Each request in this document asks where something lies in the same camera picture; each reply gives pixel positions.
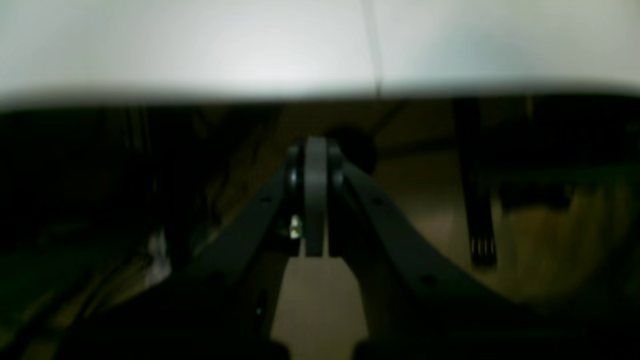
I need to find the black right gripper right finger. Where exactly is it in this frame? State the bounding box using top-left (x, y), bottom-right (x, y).
top-left (319, 138), bottom-right (601, 360)

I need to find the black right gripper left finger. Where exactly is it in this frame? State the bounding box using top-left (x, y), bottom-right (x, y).
top-left (54, 139), bottom-right (313, 360)

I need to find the black table leg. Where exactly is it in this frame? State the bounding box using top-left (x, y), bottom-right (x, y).
top-left (452, 97), bottom-right (498, 269)

